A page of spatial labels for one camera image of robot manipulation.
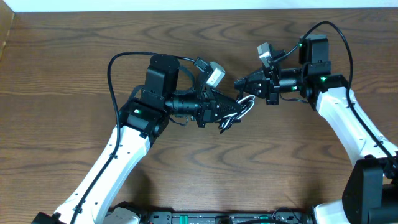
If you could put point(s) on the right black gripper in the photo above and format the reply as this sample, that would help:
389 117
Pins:
268 86

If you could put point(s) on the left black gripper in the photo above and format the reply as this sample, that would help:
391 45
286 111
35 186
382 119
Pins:
203 109

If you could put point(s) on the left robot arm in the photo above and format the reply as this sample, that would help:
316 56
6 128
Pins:
139 122

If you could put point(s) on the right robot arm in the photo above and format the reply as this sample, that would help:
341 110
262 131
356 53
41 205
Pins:
370 195

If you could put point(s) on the cardboard box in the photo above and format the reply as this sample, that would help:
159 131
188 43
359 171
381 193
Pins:
6 20

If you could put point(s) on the green clamp handle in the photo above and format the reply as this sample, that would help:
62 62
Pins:
183 219

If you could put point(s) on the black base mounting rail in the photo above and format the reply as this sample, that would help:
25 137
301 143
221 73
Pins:
122 215

